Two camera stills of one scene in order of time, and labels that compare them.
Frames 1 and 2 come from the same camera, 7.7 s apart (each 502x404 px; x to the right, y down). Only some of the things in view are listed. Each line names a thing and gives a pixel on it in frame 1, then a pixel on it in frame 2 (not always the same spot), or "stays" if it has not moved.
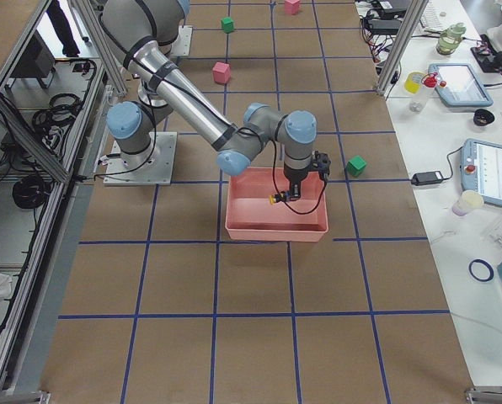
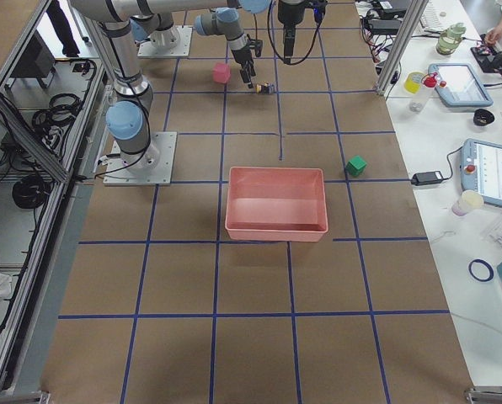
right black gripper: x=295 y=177 → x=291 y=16
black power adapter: x=430 y=178 stays
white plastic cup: x=467 y=200 stays
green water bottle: x=450 y=39 stays
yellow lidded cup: x=413 y=82 stays
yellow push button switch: x=276 y=198 → x=265 y=88
